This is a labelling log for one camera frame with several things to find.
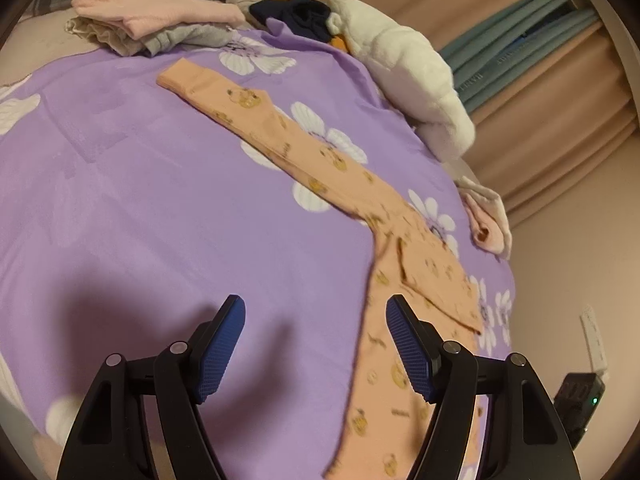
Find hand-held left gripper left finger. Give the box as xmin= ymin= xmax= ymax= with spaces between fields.
xmin=56 ymin=294 xmax=247 ymax=480

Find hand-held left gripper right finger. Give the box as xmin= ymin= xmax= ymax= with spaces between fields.
xmin=386 ymin=294 xmax=583 ymax=480

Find orange cartoon print pants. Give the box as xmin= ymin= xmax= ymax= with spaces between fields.
xmin=156 ymin=58 xmax=493 ymax=480

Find white power strip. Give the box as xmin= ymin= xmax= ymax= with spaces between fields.
xmin=580 ymin=305 xmax=608 ymax=373

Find pale pink rolled garment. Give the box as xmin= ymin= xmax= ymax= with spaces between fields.
xmin=465 ymin=195 xmax=507 ymax=255

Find white thin cloth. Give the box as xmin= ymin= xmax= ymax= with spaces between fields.
xmin=456 ymin=175 xmax=513 ymax=260

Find purple floral blanket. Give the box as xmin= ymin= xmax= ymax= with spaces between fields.
xmin=0 ymin=29 xmax=517 ymax=480

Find beige curtain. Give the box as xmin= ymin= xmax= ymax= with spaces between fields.
xmin=290 ymin=0 xmax=640 ymax=231

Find white plush blanket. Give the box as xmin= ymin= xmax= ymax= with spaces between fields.
xmin=327 ymin=0 xmax=476 ymax=161

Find teal curtain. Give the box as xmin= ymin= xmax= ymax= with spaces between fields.
xmin=439 ymin=0 xmax=601 ymax=111

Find grey garment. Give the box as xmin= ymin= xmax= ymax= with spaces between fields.
xmin=142 ymin=24 xmax=236 ymax=58

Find cream ruffled cloth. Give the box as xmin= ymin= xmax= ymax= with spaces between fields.
xmin=65 ymin=16 xmax=146 ymax=56

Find navy garment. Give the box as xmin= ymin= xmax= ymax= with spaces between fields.
xmin=248 ymin=0 xmax=333 ymax=43

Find pink folded top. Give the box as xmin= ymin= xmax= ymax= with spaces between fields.
xmin=71 ymin=0 xmax=246 ymax=40

